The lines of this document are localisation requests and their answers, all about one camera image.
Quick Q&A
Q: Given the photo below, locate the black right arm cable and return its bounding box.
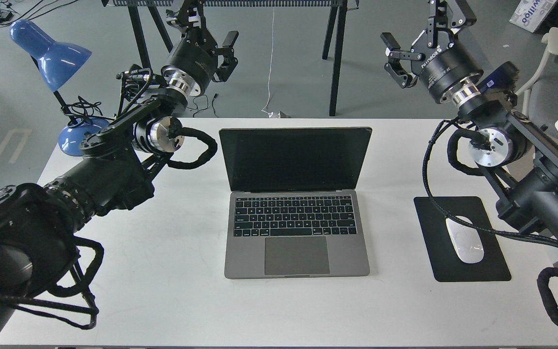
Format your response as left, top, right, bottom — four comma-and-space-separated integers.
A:
422, 119, 558, 251

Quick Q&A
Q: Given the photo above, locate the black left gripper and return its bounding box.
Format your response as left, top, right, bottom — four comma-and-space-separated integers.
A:
162, 0, 239, 96

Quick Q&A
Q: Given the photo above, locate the cardboard box with print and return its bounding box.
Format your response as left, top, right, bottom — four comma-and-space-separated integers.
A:
509, 0, 558, 33

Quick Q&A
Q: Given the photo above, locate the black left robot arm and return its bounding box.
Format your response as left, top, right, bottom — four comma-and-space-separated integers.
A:
0, 0, 238, 332

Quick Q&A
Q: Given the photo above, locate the black mouse pad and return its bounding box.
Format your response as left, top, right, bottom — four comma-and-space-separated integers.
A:
413, 197, 512, 282

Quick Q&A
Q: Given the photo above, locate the blue desk lamp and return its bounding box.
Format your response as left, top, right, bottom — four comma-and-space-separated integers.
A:
10, 19, 110, 157

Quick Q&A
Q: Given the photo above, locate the white hanging cable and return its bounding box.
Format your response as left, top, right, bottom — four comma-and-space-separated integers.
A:
261, 7, 291, 119

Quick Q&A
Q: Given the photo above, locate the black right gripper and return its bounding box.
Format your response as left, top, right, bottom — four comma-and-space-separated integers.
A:
381, 0, 483, 104

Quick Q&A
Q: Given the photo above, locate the black trestle table frame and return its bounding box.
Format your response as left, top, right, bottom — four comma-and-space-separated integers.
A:
101, 0, 360, 117

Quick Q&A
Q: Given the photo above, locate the grey laptop computer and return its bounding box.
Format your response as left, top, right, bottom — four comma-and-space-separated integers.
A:
219, 127, 372, 280

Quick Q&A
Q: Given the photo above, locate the white computer mouse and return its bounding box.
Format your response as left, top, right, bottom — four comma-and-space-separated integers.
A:
445, 218, 485, 264

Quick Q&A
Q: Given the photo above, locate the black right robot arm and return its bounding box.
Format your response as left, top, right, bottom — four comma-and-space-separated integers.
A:
380, 0, 558, 326

